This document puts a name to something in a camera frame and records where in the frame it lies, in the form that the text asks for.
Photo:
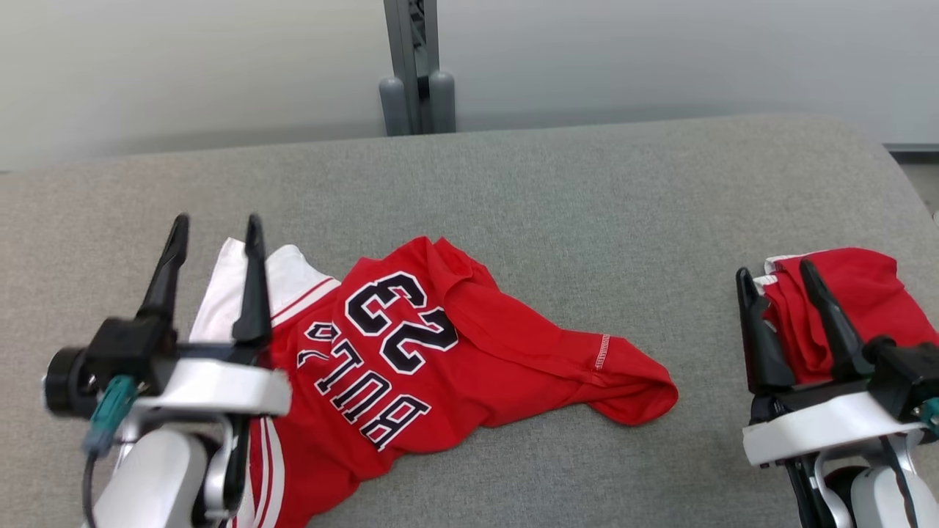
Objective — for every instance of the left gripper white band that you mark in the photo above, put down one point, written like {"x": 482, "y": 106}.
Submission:
{"x": 220, "y": 389}

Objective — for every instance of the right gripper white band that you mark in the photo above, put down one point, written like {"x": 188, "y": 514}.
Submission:
{"x": 821, "y": 429}

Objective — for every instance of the red shorts white stripe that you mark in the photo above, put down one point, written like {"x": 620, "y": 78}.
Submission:
{"x": 880, "y": 293}

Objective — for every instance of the red basketball jersey number 23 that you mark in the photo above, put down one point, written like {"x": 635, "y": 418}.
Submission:
{"x": 513, "y": 352}

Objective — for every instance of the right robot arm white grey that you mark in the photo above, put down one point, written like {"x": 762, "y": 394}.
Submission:
{"x": 880, "y": 499}

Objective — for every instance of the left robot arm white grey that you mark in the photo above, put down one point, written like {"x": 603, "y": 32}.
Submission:
{"x": 147, "y": 477}

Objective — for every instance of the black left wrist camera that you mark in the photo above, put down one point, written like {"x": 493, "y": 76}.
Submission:
{"x": 125, "y": 352}

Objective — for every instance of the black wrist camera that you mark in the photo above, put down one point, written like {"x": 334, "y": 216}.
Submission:
{"x": 910, "y": 374}
{"x": 125, "y": 352}

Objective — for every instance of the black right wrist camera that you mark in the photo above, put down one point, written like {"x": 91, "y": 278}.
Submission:
{"x": 910, "y": 374}

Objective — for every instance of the dark grey wall baseboard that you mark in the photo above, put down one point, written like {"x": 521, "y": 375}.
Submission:
{"x": 913, "y": 147}

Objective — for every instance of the grey metal frame post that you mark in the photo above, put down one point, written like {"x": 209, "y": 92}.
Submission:
{"x": 403, "y": 44}

